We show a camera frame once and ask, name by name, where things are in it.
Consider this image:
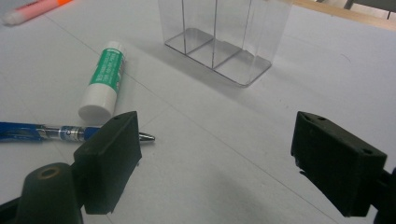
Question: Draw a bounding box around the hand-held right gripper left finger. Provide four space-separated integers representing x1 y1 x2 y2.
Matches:
73 110 143 216

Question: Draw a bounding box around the white table mat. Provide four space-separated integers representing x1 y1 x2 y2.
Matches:
0 0 396 224

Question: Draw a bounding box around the clear plastic pen holder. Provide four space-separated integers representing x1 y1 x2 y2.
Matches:
157 0 293 88

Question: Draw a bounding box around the orange highlighter pen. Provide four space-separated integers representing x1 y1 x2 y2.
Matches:
2 0 73 26

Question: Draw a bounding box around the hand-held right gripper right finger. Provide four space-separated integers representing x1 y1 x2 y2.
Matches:
290 110 389 217

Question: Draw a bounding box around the green and white glue stick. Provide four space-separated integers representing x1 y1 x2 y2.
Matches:
78 40 128 123

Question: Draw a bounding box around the blue ballpoint pen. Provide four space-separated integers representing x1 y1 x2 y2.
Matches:
0 121 156 144

